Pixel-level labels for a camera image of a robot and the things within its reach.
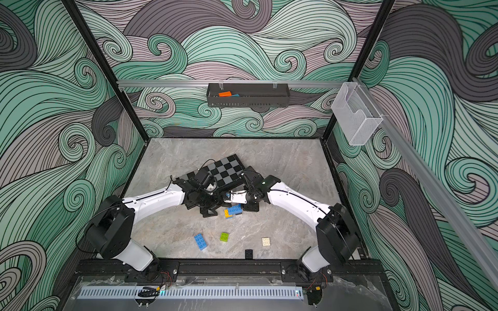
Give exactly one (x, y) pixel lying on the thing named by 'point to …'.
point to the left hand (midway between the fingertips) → (227, 207)
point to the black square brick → (248, 254)
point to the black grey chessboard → (225, 171)
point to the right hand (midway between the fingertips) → (247, 199)
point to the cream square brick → (266, 241)
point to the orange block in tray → (225, 94)
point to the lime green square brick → (224, 237)
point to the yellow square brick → (226, 214)
